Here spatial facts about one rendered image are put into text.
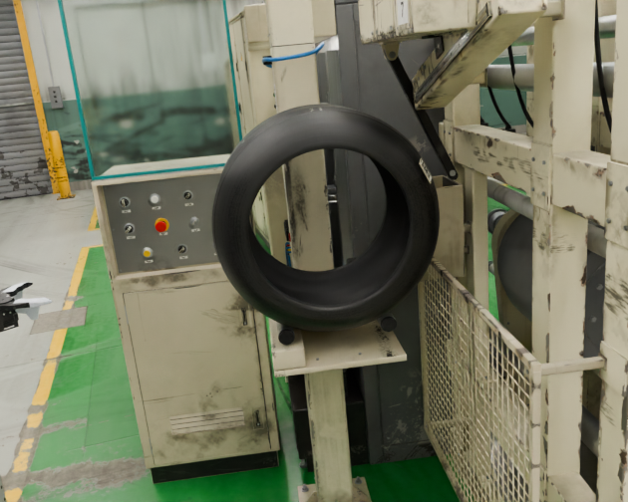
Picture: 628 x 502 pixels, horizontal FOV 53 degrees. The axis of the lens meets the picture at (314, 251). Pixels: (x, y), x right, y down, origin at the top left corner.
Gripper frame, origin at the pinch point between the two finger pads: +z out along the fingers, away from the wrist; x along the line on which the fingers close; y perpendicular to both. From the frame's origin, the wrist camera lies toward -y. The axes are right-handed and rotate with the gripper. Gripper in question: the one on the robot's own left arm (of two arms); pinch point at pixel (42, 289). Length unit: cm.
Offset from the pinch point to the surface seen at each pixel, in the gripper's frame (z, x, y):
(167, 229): 57, -33, 5
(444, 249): 105, 58, -1
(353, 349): 64, 59, 18
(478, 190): 116, 61, -19
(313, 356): 54, 53, 19
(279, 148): 45, 51, -42
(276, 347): 43, 50, 13
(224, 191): 35, 42, -31
